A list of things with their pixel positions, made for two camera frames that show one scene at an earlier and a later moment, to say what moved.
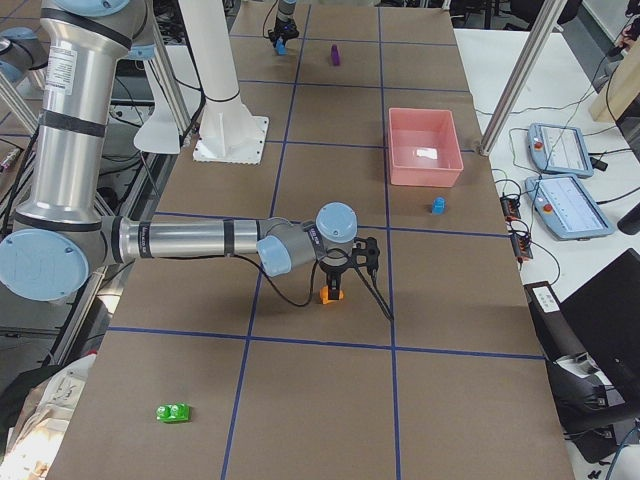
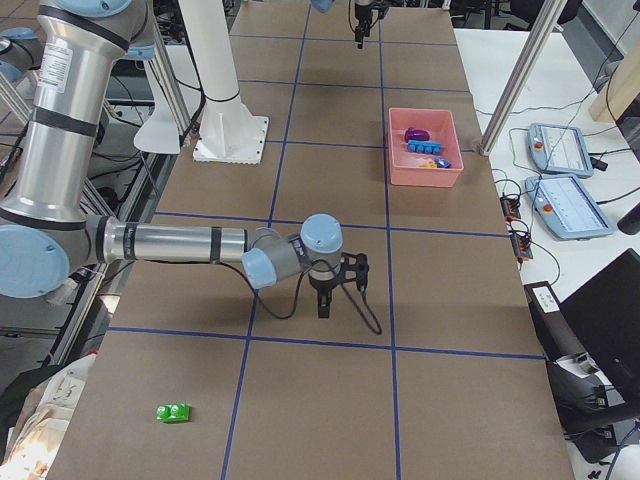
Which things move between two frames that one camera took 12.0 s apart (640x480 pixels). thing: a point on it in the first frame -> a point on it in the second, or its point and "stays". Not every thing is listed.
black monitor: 605,314 stays
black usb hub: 510,208 stays
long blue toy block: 281,49 -> 420,146
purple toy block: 335,54 -> 415,134
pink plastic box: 424,147 stays
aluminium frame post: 525,72 stays
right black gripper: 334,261 -> 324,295
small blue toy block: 439,205 -> 442,163
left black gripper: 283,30 -> 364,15
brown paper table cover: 434,369 stays
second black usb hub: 521,246 stays
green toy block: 174,413 stays
